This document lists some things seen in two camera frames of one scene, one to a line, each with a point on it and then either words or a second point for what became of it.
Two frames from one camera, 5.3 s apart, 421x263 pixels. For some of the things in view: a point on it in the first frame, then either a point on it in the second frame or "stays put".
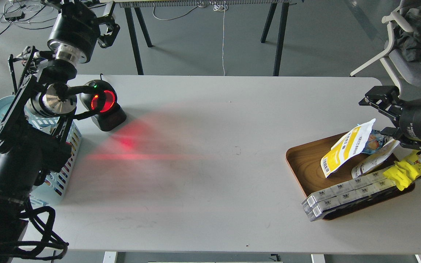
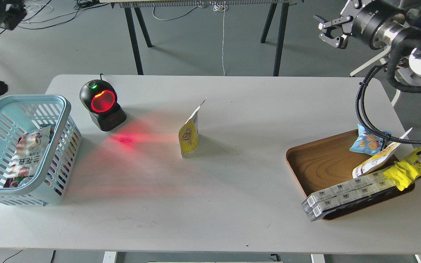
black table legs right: (283, 21) stays put
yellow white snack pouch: (351, 145) → (188, 136)
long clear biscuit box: (313, 206) stays put
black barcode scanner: (109, 115) stays put
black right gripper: (412, 114) → (376, 24)
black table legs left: (129, 17) stays put
